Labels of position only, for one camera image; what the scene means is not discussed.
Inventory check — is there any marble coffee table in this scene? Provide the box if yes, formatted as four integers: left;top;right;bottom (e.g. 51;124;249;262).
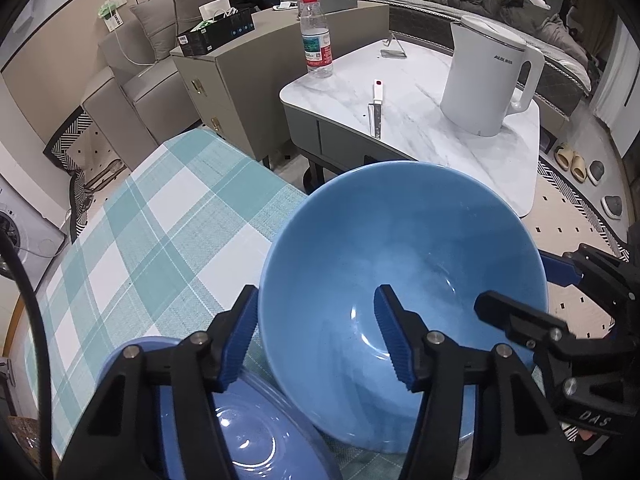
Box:
279;40;542;218

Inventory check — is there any grey sofa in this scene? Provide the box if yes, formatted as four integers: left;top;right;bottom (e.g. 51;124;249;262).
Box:
81;0;251;171

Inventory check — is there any white electric kettle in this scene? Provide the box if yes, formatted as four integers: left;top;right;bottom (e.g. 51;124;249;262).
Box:
440;15;546;137

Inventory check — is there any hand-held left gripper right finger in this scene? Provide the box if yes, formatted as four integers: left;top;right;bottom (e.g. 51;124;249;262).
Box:
374;284;583;480

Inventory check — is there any teal checked tablecloth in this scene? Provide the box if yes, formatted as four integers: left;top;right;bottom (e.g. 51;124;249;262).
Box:
22;127;411;480

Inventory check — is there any white washing machine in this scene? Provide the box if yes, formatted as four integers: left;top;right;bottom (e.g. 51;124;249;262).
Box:
0;187;68;281

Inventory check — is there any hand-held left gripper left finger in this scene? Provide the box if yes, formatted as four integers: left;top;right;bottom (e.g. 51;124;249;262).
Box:
59;284;261;480

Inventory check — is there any small white box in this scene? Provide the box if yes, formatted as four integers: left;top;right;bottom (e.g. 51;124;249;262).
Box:
199;0;232;23

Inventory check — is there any black patterned chair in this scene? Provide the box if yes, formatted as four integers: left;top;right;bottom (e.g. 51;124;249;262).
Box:
44;110;131;241

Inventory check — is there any black box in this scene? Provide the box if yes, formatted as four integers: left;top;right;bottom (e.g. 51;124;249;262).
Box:
176;7;254;57

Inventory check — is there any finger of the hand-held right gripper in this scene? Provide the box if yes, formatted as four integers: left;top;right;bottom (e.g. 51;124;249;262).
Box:
539;251;585;287
473;289;577;361

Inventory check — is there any black cable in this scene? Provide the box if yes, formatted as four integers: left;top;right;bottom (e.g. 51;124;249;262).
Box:
0;230;53;480

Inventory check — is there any metal phone stand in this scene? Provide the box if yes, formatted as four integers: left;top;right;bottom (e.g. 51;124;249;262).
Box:
380;32;407;59

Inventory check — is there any red cap water bottle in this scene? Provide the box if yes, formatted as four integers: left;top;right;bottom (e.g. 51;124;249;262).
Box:
298;0;334;79

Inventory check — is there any white handled knife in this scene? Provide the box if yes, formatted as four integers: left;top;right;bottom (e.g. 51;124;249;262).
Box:
367;79;386;140

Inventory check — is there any beige side cabinet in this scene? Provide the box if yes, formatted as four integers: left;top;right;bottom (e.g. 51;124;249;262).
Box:
169;2;391;161

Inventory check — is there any wall socket with green charger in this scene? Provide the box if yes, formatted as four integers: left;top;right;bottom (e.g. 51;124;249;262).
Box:
97;0;128;33

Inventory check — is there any patterned floor rug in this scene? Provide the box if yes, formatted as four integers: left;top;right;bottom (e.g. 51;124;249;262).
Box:
520;155;640;441

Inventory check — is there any large blue bowl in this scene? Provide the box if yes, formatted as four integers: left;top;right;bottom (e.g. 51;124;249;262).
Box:
95;336;346;480

